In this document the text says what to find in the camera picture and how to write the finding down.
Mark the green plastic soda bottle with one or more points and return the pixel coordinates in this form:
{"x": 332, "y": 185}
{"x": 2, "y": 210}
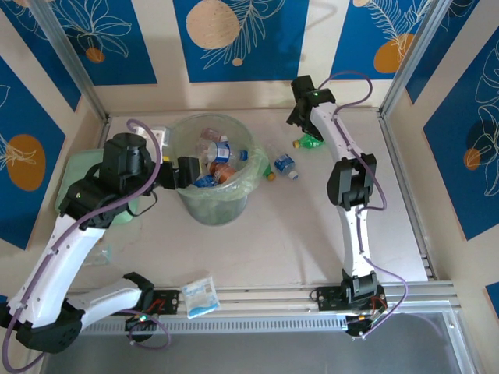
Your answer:
{"x": 268, "y": 171}
{"x": 310, "y": 143}

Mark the white-capped blue label water bottle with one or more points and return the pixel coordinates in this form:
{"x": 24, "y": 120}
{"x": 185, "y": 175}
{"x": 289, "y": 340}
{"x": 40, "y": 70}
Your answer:
{"x": 204, "y": 181}

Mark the brown tea plastic bottle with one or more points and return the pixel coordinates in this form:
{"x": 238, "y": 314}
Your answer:
{"x": 223, "y": 172}

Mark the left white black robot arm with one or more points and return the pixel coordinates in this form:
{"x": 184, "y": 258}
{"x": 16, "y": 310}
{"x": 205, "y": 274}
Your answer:
{"x": 58, "y": 265}

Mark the green bin lid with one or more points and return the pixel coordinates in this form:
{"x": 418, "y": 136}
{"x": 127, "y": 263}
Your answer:
{"x": 80, "y": 163}

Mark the green mesh waste bin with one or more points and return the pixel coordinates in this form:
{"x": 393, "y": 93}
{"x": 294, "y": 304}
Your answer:
{"x": 218, "y": 212}

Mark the clear green bin liner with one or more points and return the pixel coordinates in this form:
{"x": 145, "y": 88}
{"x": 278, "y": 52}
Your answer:
{"x": 255, "y": 171}

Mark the white-capped dark blue label bottle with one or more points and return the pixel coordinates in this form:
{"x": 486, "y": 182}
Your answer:
{"x": 284, "y": 163}

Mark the clear plastic wrapper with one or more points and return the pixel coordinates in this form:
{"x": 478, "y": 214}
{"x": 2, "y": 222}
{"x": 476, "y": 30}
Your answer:
{"x": 102, "y": 255}

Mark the blue white tissue packet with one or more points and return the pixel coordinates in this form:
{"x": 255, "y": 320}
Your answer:
{"x": 200, "y": 298}

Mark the grey metal sheet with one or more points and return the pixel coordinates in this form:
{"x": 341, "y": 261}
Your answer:
{"x": 253, "y": 354}

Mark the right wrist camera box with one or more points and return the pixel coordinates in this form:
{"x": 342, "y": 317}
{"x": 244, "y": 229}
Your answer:
{"x": 303, "y": 87}

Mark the blue floral wall panel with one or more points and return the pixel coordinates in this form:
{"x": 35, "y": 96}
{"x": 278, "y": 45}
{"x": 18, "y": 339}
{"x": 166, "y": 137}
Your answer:
{"x": 273, "y": 39}
{"x": 493, "y": 296}
{"x": 35, "y": 58}
{"x": 128, "y": 39}
{"x": 19, "y": 202}
{"x": 460, "y": 187}
{"x": 351, "y": 39}
{"x": 460, "y": 39}

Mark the aluminium side rail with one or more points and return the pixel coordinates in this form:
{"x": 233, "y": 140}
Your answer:
{"x": 390, "y": 136}

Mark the aluminium frame post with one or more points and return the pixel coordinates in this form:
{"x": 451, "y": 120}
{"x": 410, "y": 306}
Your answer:
{"x": 409, "y": 58}
{"x": 72, "y": 62}

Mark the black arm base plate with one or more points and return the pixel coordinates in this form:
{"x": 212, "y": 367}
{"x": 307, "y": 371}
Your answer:
{"x": 167, "y": 302}
{"x": 331, "y": 298}

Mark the aluminium long cross rail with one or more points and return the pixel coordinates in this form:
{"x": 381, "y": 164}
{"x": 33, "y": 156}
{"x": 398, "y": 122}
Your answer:
{"x": 273, "y": 302}

